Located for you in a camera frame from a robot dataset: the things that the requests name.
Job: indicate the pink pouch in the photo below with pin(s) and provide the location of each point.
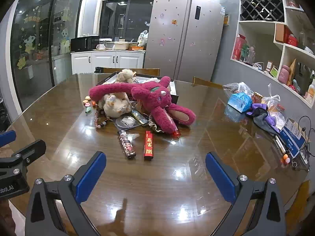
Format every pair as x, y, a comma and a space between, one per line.
284, 73

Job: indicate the purple cloth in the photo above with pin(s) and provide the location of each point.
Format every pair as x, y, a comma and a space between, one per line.
273, 121

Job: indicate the glossy wooden desktop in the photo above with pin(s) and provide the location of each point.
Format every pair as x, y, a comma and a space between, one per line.
172, 177

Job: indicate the black bar with gold end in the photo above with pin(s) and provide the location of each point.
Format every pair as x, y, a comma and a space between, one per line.
139, 118

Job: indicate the grey cloth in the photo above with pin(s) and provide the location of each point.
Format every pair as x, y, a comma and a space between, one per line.
262, 123

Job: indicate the black microwave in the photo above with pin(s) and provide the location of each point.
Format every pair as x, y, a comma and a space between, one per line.
83, 43

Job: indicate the cream lace cloth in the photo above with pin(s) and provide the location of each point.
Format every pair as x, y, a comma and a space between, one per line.
157, 129

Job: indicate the dark patterned tube packet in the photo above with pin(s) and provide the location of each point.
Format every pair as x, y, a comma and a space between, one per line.
126, 146

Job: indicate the round badge in clear packet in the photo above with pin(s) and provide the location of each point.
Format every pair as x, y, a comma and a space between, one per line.
126, 122

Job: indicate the white wall shelf unit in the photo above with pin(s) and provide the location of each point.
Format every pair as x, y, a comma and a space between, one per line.
260, 29

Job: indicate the black shallow box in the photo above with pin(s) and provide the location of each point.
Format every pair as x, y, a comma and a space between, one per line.
173, 91

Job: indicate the clear plastic bag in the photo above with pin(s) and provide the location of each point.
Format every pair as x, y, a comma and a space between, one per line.
273, 103

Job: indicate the white pen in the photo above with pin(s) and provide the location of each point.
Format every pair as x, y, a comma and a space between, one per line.
280, 145

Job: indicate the glass sliding door with stickers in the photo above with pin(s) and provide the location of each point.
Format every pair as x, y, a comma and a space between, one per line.
37, 49

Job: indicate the dark bag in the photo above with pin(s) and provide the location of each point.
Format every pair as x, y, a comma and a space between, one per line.
99, 69

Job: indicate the beige fluffy plush toy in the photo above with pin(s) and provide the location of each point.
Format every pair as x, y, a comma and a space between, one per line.
124, 75

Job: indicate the tall red gift box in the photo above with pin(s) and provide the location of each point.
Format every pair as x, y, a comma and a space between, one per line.
238, 48

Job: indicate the plastic bag of snacks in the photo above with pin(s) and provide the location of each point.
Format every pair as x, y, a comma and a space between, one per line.
236, 87

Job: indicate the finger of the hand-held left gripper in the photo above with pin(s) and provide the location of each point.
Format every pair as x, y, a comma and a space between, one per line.
7, 137
27, 151

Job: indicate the cream white plush toy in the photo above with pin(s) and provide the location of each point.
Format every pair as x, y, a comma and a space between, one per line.
115, 107

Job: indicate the white kitchen cabinet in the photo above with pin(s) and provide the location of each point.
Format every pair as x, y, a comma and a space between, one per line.
105, 60

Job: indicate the green card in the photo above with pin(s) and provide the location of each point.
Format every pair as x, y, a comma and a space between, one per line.
273, 71

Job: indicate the blue tissue packet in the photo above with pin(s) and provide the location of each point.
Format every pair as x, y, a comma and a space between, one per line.
238, 102

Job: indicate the white plastic basin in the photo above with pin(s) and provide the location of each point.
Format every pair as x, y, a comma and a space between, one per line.
121, 45

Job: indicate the white cup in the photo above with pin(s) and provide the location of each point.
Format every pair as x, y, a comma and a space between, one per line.
100, 46

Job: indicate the wooden chair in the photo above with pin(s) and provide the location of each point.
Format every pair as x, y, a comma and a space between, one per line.
147, 71
300, 201
206, 82

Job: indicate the silver double-door fridge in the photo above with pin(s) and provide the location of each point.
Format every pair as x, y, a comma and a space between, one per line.
172, 41

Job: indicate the white plastic bag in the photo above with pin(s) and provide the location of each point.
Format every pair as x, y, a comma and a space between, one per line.
142, 39

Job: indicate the dark kitchen window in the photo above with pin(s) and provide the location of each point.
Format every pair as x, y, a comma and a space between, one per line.
125, 19

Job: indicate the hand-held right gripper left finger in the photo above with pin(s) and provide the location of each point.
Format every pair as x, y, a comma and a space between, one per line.
91, 174

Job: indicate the pink plush toy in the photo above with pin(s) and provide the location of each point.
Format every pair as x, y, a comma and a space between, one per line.
152, 95

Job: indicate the white plastic bottle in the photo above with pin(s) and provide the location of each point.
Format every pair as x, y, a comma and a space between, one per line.
310, 91

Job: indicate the red tin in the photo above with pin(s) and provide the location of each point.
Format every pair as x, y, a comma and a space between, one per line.
292, 40

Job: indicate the small green toy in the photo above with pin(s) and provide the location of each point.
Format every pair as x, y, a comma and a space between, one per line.
87, 109

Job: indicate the brown box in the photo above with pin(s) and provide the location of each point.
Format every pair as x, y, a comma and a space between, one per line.
280, 33

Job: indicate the red rectangular packet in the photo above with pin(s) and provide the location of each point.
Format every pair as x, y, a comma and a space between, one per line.
148, 147

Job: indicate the blue and white carton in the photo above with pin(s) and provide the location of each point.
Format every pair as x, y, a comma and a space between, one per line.
292, 137

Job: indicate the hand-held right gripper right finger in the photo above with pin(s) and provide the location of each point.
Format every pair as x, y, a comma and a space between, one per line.
219, 174

